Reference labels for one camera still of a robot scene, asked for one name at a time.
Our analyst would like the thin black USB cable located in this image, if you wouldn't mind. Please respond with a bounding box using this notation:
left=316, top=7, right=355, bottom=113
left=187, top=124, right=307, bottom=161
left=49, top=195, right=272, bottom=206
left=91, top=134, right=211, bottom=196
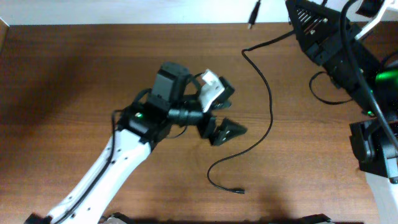
left=247, top=0, right=262, bottom=30

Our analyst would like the left camera black cable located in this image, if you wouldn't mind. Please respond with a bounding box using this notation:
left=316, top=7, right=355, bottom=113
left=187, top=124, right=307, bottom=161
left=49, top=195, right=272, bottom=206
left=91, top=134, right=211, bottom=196
left=54, top=109, right=124, bottom=224

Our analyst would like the camera black cable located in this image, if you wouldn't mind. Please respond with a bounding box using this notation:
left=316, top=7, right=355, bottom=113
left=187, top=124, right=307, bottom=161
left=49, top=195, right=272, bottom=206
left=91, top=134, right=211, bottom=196
left=54, top=109, right=124, bottom=224
left=339, top=0, right=398, bottom=153

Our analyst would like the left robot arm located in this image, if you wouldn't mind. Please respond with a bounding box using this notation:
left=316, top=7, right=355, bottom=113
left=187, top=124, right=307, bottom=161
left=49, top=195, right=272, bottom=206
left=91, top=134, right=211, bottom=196
left=26, top=62, right=247, bottom=223

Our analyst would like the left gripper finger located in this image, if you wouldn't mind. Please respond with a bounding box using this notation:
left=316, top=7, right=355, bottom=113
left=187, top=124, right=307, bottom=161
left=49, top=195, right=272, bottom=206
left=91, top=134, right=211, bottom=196
left=213, top=77, right=235, bottom=110
left=211, top=118, right=248, bottom=146

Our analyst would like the right camera black cable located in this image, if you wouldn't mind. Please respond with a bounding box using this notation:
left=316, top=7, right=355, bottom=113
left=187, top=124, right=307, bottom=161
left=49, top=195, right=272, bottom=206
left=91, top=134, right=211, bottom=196
left=339, top=0, right=398, bottom=153

